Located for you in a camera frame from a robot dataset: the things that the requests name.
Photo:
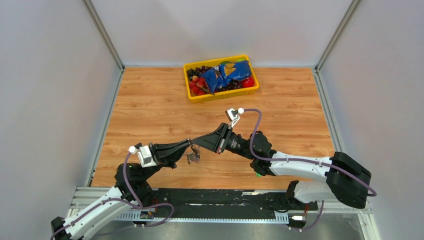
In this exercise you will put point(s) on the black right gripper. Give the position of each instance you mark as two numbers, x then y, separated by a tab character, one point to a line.
219	137

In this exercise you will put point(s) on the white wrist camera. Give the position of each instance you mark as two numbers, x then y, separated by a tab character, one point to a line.
144	155
234	115

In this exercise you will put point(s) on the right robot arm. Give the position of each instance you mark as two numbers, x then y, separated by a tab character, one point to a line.
338	177

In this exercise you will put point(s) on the large metal keyring with keys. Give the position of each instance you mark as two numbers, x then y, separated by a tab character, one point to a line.
194	155

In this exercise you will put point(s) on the yellow plastic bin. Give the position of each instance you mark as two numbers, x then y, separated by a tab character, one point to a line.
219	95

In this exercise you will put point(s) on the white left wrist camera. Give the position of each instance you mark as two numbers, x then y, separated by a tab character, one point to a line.
144	155

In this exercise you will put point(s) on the dark grape bunch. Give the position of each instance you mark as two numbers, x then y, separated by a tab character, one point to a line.
197	71

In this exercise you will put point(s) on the blue snack bag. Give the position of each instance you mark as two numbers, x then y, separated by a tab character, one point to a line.
227	76

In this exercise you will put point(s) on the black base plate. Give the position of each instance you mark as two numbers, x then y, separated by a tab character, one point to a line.
223	203

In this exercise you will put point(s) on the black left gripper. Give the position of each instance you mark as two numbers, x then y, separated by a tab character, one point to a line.
166	154

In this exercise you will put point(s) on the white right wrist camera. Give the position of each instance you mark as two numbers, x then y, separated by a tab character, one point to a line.
234	115

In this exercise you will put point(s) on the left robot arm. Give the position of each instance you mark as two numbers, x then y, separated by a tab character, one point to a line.
131	190

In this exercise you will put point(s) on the red strawberries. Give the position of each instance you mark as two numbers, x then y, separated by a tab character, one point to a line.
197	86

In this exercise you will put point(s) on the red tomato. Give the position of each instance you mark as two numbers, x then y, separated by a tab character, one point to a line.
248	82

